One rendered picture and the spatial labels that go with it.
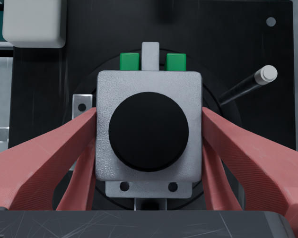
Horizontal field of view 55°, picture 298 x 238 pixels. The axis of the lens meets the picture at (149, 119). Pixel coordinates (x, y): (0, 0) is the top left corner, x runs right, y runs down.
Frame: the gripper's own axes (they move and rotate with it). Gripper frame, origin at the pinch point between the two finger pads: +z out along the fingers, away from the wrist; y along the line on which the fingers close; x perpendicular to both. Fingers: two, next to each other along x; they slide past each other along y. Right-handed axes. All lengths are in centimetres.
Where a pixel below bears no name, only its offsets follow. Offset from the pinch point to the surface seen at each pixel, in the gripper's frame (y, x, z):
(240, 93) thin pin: -5.5, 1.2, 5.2
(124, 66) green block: 1.5, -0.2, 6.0
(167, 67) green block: -1.1, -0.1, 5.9
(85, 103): 4.5, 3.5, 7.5
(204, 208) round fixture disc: -4.1, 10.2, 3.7
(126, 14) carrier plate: 2.0, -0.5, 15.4
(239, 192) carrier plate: -7.3, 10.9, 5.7
